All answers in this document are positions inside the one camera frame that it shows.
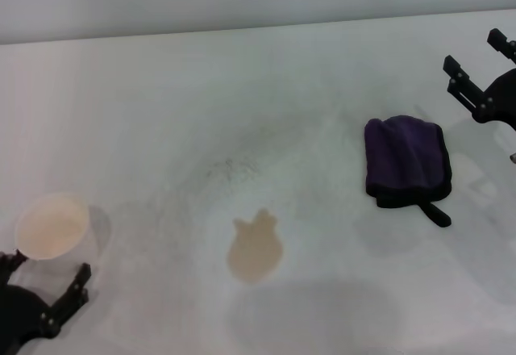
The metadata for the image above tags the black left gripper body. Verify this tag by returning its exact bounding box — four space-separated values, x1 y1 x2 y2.
0 285 48 355

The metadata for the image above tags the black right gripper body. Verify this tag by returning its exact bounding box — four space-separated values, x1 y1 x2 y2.
485 68 516 132

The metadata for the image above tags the white paper cup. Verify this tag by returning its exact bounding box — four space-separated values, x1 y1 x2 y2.
15 191 91 261

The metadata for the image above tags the purple rag with black trim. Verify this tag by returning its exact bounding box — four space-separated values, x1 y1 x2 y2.
364 115 453 229

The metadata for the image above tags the brown water stain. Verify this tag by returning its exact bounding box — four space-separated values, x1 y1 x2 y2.
226 207 284 285

